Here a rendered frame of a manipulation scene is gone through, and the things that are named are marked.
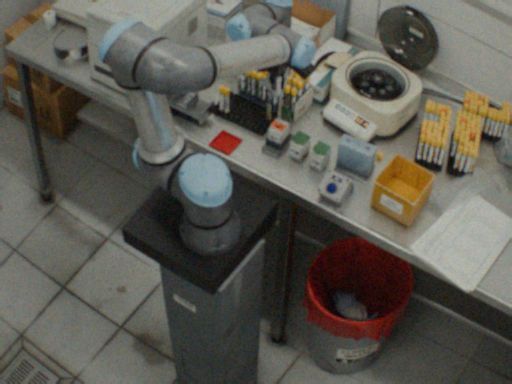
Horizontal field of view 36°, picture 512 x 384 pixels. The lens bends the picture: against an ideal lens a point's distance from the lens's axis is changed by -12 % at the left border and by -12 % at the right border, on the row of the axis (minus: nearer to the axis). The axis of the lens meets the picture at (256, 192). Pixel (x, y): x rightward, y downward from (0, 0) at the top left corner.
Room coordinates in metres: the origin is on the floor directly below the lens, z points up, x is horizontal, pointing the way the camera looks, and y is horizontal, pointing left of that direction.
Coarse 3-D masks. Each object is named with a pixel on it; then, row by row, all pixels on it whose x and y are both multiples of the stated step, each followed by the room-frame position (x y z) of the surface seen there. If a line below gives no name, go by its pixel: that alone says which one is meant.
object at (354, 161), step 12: (348, 144) 1.60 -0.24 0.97; (360, 144) 1.61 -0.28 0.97; (348, 156) 1.60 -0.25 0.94; (360, 156) 1.58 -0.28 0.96; (372, 156) 1.57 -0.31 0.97; (336, 168) 1.60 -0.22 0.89; (348, 168) 1.59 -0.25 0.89; (360, 168) 1.58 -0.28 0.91; (372, 168) 1.59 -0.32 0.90; (360, 180) 1.56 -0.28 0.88
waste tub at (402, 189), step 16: (400, 160) 1.57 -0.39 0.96; (384, 176) 1.52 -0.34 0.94; (400, 176) 1.57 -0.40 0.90; (416, 176) 1.54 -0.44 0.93; (432, 176) 1.51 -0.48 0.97; (384, 192) 1.46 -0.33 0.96; (400, 192) 1.52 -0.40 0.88; (416, 192) 1.52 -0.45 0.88; (384, 208) 1.45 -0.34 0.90; (400, 208) 1.42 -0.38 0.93; (416, 208) 1.43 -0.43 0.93
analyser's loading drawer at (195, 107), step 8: (168, 96) 1.83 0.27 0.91; (176, 96) 1.81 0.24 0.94; (184, 96) 1.83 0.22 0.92; (192, 96) 1.81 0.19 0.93; (176, 104) 1.79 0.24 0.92; (184, 104) 1.80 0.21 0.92; (192, 104) 1.80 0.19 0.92; (200, 104) 1.80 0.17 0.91; (208, 104) 1.79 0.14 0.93; (184, 112) 1.77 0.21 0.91; (192, 112) 1.77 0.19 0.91; (200, 112) 1.75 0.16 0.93; (208, 112) 1.77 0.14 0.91; (200, 120) 1.74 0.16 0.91
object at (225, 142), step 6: (222, 132) 1.72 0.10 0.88; (228, 132) 1.72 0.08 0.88; (216, 138) 1.70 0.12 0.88; (222, 138) 1.70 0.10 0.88; (228, 138) 1.70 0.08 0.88; (234, 138) 1.70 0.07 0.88; (240, 138) 1.70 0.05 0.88; (210, 144) 1.67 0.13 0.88; (216, 144) 1.68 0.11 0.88; (222, 144) 1.68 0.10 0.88; (228, 144) 1.68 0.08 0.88; (234, 144) 1.68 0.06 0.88; (222, 150) 1.65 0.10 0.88; (228, 150) 1.66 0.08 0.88
